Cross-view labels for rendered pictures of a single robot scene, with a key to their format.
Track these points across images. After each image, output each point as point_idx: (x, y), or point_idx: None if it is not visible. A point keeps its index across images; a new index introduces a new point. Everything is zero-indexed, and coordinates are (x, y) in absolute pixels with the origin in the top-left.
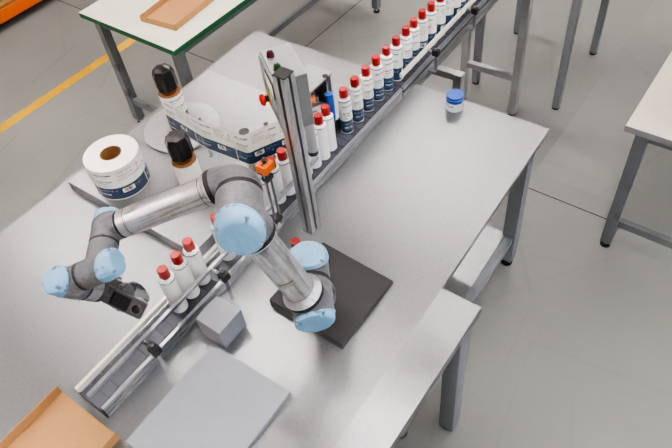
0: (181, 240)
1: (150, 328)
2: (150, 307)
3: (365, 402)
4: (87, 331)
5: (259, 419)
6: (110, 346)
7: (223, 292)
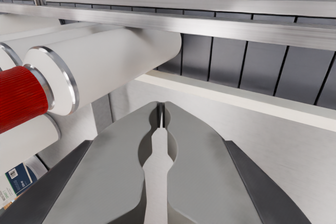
0: (88, 116)
1: (270, 37)
2: (200, 108)
3: None
4: (296, 197)
5: None
6: (317, 145)
7: None
